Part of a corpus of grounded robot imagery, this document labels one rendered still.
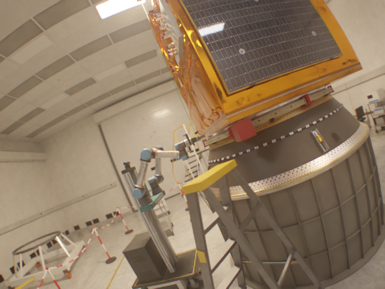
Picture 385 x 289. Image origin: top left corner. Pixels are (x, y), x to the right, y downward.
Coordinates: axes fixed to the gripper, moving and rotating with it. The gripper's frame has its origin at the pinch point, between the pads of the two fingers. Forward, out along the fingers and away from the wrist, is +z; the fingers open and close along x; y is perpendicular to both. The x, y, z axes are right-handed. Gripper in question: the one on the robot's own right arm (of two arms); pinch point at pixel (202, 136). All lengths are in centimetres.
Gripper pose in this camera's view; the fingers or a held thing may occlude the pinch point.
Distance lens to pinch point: 217.7
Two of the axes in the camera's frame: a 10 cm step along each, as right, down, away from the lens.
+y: 3.9, 9.2, -0.2
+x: 0.5, -0.5, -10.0
